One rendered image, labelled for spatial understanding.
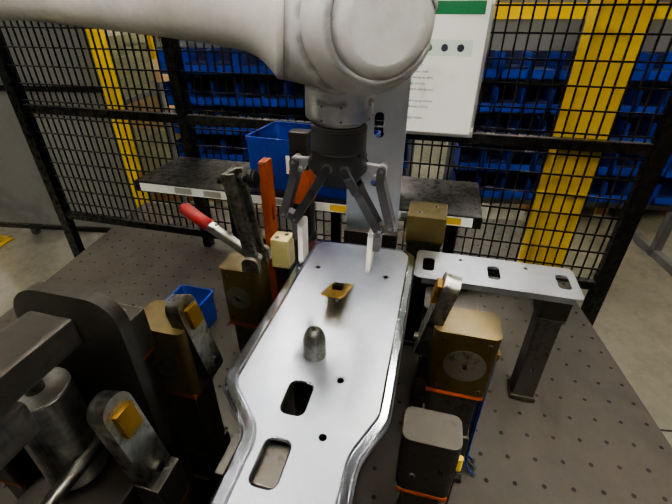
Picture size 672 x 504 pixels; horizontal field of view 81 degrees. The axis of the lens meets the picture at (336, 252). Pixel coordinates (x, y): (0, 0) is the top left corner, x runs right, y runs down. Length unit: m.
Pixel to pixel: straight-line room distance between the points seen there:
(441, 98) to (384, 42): 0.78
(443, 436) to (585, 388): 0.60
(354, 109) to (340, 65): 0.21
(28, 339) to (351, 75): 0.33
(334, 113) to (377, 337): 0.32
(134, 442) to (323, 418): 0.20
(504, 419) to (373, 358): 0.44
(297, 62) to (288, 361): 0.39
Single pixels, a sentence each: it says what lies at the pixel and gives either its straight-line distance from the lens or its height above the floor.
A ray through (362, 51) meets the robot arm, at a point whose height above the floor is 1.40.
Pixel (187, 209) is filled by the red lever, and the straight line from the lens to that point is 0.69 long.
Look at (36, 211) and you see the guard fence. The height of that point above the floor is 0.27.
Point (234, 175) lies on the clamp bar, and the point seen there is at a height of 1.21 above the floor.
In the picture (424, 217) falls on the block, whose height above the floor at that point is 1.06.
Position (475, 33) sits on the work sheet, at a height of 1.38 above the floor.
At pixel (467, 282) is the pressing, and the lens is 0.75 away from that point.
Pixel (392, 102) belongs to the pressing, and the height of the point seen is 1.27.
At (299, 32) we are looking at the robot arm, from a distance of 0.33.
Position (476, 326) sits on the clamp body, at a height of 1.04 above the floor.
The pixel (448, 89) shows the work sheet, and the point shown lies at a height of 1.26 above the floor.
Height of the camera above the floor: 1.42
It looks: 31 degrees down
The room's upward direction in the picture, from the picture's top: straight up
